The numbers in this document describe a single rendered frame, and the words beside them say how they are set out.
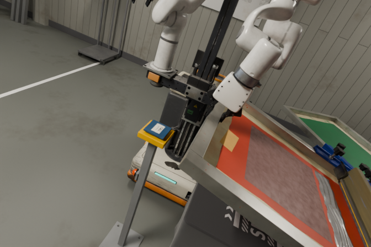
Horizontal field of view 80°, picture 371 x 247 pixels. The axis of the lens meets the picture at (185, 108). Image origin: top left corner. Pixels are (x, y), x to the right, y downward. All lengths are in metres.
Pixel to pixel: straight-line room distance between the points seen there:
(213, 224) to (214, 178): 0.29
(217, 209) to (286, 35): 0.73
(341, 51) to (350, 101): 0.80
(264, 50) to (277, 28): 0.40
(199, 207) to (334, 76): 3.48
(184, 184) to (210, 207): 0.99
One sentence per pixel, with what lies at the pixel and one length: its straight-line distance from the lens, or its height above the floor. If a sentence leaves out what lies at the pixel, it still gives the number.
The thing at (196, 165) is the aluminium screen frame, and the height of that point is 1.23.
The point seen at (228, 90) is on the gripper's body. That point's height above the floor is 1.32.
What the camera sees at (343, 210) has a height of 1.07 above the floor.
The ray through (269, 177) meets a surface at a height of 1.14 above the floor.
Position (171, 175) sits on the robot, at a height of 0.28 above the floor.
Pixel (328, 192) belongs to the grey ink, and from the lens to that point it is 1.01.
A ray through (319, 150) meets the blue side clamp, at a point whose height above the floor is 1.13.
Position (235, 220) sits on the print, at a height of 0.95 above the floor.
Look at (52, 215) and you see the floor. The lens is 1.87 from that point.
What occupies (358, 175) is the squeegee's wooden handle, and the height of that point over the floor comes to 1.16.
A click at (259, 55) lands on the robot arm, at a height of 1.46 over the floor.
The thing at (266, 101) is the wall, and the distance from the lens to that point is 4.02.
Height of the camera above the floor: 1.56
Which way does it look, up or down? 28 degrees down
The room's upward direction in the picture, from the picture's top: 20 degrees clockwise
